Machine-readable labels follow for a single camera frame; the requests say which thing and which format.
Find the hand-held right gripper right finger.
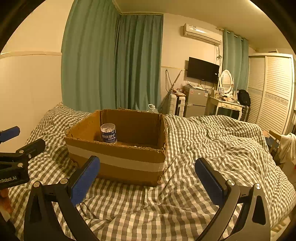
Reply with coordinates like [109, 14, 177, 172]
[195, 157, 271, 241]

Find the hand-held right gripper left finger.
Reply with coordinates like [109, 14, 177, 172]
[23, 156, 101, 241]

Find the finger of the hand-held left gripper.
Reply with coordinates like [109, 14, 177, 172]
[0, 138, 46, 168]
[0, 126, 21, 143]

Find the brown cardboard box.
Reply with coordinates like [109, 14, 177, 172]
[64, 108, 168, 187]

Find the clear cotton swab jar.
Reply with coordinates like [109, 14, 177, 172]
[100, 123, 118, 144]

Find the person's left hand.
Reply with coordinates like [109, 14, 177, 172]
[0, 188, 13, 215]

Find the grey checked duvet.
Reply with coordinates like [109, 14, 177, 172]
[7, 103, 290, 241]

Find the dark suitcase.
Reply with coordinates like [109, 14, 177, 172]
[239, 104, 251, 122]

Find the wooden chair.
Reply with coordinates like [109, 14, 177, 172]
[264, 130, 285, 165]

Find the white dressing table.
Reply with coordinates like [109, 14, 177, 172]
[206, 94, 244, 121]

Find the white suitcase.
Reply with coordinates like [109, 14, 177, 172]
[168, 93, 186, 116]

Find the silver fridge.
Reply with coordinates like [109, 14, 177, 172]
[184, 86, 210, 117]

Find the cream towel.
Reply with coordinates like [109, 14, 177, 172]
[277, 133, 296, 164]

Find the black backpack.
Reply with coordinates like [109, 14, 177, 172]
[237, 89, 251, 106]

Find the green curtain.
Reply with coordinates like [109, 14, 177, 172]
[115, 14, 163, 114]
[60, 0, 122, 113]
[222, 29, 250, 92]

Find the white oval mirror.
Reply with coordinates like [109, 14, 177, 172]
[218, 70, 233, 94]

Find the wooden stick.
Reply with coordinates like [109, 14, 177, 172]
[162, 70, 183, 109]

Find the white slatted wardrobe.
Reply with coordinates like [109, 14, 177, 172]
[247, 53, 295, 136]

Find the white air conditioner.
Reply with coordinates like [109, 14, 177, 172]
[183, 23, 223, 45]

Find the black wall television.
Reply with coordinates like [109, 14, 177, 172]
[187, 57, 220, 84]

